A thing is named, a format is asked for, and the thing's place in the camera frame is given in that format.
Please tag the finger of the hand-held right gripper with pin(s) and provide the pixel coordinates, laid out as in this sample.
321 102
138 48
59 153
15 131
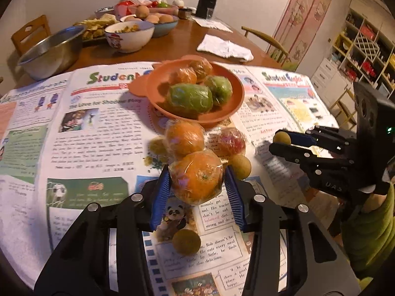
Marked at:
290 151
304 138

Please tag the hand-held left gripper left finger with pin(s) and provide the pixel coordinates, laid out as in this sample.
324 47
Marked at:
160 197

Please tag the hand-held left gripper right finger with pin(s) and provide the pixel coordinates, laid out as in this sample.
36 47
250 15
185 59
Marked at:
234 200

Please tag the small yellow-green round fruit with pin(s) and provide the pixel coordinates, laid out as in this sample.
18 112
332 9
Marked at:
157 146
186 242
283 137
239 166

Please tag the plastic-wrapped orange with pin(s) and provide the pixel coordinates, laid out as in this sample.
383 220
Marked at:
184 137
200 67
182 75
197 175

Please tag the plastic-wrapped red fruit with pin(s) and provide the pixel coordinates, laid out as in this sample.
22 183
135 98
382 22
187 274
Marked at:
233 141

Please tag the plastic-wrapped green fruit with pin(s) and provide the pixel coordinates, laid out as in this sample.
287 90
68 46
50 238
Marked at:
219 89
189 98

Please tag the orange plastic bowl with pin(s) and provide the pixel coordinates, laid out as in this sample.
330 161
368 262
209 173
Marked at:
156 91

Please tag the person's right forearm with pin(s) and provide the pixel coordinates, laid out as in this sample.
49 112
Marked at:
370 237

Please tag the wooden folding chair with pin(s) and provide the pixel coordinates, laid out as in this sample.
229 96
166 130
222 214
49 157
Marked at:
342 108

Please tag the newspaper sheet with sunflower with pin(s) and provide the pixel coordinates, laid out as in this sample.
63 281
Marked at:
287 98

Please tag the white shelving unit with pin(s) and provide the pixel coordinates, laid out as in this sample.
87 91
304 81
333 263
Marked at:
364 49

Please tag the large open newspaper sheet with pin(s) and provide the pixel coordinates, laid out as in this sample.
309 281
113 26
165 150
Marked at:
92 129

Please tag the wooden armchair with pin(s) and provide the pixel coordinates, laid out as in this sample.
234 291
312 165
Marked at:
268 38

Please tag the cartoon cat door curtain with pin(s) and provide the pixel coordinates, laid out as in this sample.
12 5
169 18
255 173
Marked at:
305 21

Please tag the white cloth napkin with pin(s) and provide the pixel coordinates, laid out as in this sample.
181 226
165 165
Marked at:
225 47

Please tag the flat white paper napkin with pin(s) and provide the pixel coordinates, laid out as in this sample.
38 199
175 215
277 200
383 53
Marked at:
213 24

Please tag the clear drinking glass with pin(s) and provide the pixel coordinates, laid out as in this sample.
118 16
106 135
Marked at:
210 13

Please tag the white printed ceramic bowl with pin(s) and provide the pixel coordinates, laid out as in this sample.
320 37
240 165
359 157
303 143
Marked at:
129 41

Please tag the blue bowl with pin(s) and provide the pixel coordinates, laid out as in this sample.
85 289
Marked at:
166 29

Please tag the small metal cup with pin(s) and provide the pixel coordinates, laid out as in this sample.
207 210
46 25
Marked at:
184 14

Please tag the bread bun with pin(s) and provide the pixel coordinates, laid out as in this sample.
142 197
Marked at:
153 18
132 18
166 18

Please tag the stainless steel bowl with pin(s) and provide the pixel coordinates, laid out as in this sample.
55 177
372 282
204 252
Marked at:
49 55

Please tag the plate of fried food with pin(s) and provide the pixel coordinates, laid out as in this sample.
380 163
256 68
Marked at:
95 26

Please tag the pink basin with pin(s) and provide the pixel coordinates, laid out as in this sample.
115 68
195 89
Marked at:
171 10

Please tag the white rabbit figurine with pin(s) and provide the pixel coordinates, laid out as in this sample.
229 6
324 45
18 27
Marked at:
179 1

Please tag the brown round fruit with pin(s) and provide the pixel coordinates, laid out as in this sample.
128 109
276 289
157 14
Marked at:
142 11

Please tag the green fruit in basin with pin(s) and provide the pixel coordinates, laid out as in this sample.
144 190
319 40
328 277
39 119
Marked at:
163 5

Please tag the red snack packet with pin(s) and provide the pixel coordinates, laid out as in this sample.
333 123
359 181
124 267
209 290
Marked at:
123 6

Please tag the small dark-rimmed bowl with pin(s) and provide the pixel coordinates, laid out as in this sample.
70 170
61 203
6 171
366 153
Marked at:
103 10

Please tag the wooden chair with cutout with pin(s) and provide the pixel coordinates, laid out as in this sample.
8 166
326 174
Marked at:
31 34

